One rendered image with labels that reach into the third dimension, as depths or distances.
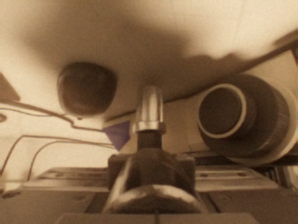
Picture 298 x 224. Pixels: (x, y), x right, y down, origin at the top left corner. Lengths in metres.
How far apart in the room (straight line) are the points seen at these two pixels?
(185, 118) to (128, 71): 0.09
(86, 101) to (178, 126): 0.11
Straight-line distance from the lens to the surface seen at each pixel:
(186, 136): 0.20
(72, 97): 0.17
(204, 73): 0.18
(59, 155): 0.68
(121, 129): 0.28
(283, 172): 0.77
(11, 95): 0.27
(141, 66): 0.16
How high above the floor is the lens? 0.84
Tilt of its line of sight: 19 degrees down
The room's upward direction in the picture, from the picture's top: 180 degrees counter-clockwise
